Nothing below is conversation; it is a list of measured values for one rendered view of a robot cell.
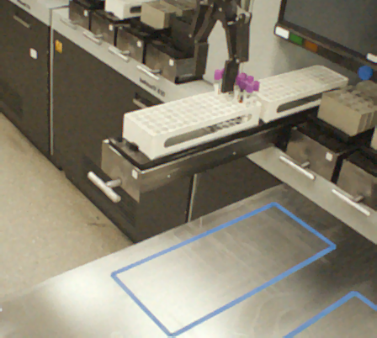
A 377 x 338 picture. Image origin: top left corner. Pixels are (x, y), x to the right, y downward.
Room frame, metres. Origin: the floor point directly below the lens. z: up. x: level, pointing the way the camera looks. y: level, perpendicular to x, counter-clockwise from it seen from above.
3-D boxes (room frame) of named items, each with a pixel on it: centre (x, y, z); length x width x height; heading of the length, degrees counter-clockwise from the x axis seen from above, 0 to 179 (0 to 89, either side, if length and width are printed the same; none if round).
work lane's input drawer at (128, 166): (1.19, -0.11, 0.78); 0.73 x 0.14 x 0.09; 133
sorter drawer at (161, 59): (1.76, -0.13, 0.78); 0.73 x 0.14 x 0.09; 133
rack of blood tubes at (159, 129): (1.10, -0.01, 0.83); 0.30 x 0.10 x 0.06; 133
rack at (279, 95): (1.32, -0.24, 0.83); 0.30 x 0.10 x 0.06; 133
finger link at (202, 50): (1.16, 0.00, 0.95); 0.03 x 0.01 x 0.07; 133
